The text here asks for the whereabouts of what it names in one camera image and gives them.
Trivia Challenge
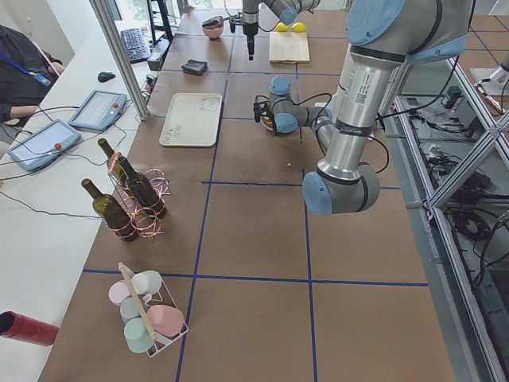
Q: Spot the seated person in black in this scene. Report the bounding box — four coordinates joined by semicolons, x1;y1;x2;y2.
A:
1;25;64;123

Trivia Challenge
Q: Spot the near blue teach pendant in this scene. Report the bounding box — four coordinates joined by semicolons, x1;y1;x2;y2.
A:
7;119;81;172

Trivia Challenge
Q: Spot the yellow lemon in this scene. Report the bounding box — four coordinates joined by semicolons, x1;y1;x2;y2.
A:
291;22;306;33
275;22;289;32

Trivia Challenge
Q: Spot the left yellow lemon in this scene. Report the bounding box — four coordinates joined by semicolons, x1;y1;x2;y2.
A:
275;22;289;32

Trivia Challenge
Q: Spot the blue teach pendant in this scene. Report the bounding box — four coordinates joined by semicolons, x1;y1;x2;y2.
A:
68;90;127;132
7;119;81;172

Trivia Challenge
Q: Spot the grey cup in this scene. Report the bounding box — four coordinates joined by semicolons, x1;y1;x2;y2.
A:
120;297;141;324

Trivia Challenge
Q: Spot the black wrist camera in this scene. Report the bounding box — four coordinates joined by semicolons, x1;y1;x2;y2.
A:
253;95;274;123
228;12;243;34

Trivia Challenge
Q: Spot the green wine bottle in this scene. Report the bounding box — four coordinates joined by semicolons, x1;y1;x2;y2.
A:
81;178;138;242
118;154;167;218
97;138;126;186

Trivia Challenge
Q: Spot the beige round plate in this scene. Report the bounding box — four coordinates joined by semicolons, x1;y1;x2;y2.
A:
261;116;274;134

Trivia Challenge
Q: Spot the aluminium frame post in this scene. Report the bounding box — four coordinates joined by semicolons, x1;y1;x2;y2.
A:
89;0;150;121

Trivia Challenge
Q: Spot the copper wire bottle rack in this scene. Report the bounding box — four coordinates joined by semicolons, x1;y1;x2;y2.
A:
109;152;168;238

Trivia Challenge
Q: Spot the mint green cup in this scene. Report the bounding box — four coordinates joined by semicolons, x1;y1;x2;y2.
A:
123;318;154;353

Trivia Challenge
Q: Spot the beige bear serving tray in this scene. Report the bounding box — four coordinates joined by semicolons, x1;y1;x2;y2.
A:
159;92;223;147

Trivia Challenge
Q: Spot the white cup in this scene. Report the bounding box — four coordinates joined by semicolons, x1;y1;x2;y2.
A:
130;270;162;295

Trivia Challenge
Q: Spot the wooden cutting board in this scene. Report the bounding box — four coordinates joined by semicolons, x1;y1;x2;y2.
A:
269;32;310;63

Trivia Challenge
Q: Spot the middle green wine bottle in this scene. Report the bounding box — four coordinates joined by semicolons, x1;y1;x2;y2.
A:
118;154;167;218

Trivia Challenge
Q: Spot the metal scoop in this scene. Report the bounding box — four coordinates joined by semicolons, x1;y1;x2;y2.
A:
201;16;235;29

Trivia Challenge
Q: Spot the front green wine bottle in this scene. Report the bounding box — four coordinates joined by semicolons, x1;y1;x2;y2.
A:
81;178;138;242

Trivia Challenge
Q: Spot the red cylinder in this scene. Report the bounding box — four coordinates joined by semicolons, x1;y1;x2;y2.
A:
1;311;59;346

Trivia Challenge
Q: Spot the rear green wine bottle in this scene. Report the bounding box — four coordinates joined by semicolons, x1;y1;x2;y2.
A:
97;138;126;186

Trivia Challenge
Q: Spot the light pink cup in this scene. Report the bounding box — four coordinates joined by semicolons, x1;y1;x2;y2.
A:
108;280;131;306

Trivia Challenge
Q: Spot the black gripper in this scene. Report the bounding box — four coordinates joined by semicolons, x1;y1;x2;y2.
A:
243;23;256;60

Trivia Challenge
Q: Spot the salmon pink cup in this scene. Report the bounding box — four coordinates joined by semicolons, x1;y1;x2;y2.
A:
147;305;185;337

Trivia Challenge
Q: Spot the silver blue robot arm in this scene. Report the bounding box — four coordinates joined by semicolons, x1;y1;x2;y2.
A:
269;1;475;215
239;0;321;60

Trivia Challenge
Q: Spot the black keyboard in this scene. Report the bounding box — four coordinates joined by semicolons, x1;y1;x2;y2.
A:
120;28;150;64

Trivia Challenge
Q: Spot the folded grey cloth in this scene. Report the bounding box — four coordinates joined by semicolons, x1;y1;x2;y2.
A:
181;59;208;76

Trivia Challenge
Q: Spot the pink bowl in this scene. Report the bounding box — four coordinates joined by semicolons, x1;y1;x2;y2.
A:
202;22;223;40

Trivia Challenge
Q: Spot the white wire cup rack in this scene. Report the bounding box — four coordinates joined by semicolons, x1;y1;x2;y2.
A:
108;263;188;357

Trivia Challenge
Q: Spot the far blue teach pendant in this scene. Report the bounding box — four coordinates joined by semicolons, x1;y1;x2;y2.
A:
68;90;127;132

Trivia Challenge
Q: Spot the right yellow lemon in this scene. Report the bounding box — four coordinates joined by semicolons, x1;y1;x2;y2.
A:
291;22;306;33

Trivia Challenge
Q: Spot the black computer mouse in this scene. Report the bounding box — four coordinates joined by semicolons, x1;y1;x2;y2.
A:
97;71;116;84

